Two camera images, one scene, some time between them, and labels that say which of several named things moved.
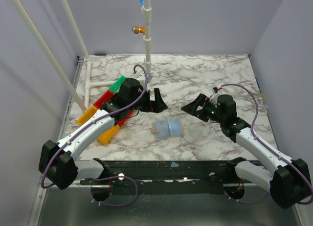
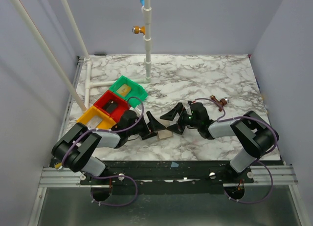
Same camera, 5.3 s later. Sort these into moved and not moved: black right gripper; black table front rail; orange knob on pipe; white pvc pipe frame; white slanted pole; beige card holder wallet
Moved: black right gripper; beige card holder wallet
Not moved: white slanted pole; black table front rail; orange knob on pipe; white pvc pipe frame
